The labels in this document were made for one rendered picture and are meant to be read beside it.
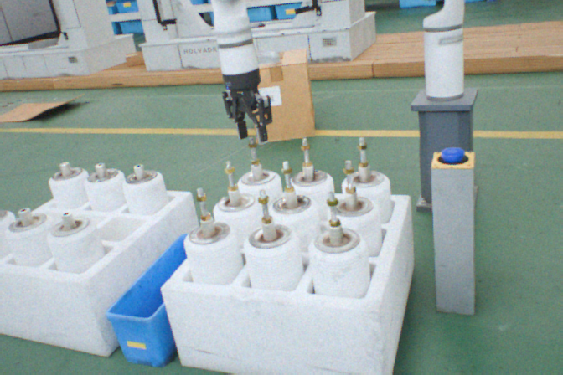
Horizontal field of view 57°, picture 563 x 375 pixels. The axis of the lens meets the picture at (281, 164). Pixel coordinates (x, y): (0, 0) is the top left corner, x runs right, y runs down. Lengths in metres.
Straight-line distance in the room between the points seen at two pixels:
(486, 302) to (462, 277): 0.11
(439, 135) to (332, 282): 0.63
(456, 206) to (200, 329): 0.51
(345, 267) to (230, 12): 0.52
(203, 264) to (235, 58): 0.39
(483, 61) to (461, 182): 1.86
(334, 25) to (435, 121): 1.77
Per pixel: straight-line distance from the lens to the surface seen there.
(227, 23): 1.02
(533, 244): 1.34
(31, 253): 1.20
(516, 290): 1.19
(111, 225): 1.30
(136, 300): 1.14
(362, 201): 0.98
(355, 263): 0.84
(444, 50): 1.33
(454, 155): 0.96
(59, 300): 1.15
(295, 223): 0.96
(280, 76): 2.03
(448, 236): 1.01
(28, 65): 4.47
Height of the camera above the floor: 0.70
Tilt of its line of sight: 22 degrees down
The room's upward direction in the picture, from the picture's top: 9 degrees counter-clockwise
